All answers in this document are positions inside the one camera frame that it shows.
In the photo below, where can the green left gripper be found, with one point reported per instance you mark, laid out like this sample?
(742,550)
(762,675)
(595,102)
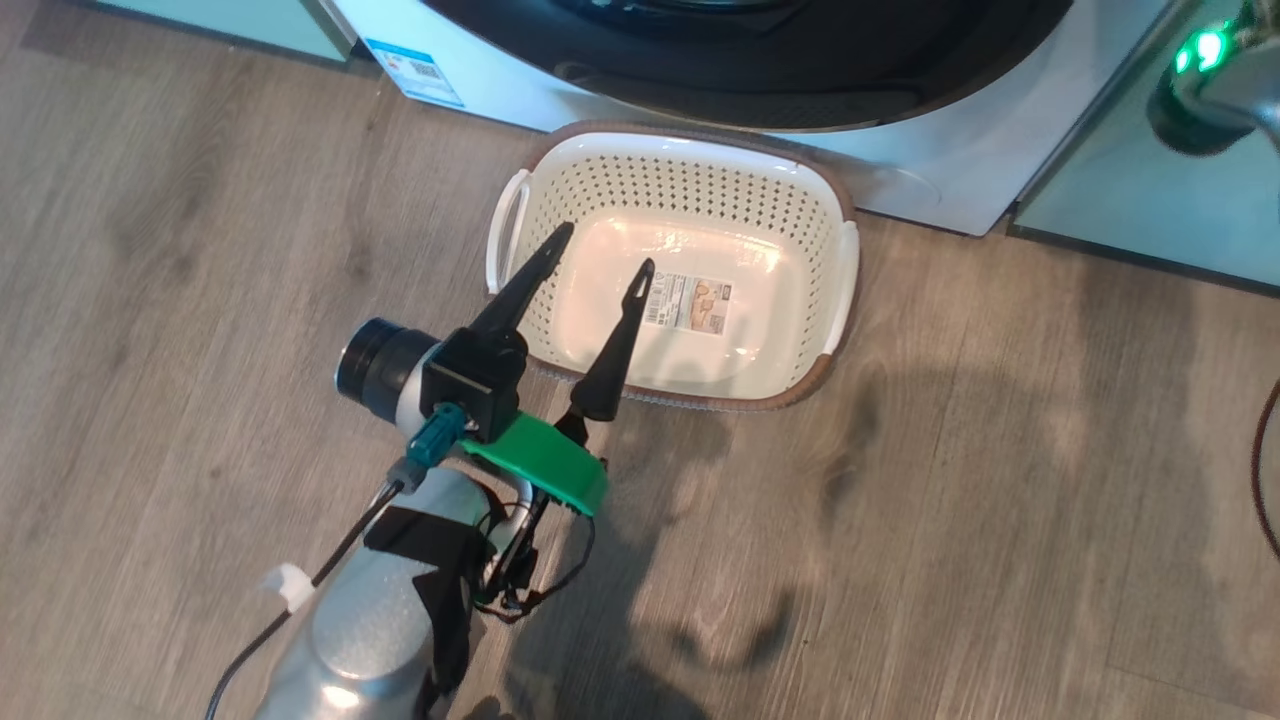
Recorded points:
(555,465)

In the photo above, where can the dark round washing machine door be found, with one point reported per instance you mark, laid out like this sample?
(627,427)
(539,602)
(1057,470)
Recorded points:
(760,60)

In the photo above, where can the printed basket label sticker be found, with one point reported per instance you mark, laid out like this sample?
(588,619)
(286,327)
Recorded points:
(688,302)

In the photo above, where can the white perforated laundry basket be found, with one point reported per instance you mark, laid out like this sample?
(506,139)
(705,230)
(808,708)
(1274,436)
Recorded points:
(700,200)

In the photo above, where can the white front-load washing machine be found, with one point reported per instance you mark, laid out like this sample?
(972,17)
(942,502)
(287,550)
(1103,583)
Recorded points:
(960,160)

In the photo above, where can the pale green cabinet door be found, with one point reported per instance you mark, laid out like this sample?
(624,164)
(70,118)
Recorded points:
(230,22)
(1150,180)

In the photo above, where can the blue energy label sticker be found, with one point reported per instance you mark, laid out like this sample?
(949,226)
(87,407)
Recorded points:
(415,72)

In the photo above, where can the round white filter cover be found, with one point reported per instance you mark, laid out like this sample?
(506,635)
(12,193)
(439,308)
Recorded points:
(908,188)

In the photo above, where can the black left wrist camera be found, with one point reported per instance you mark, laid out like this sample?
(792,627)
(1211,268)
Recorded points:
(470,375)

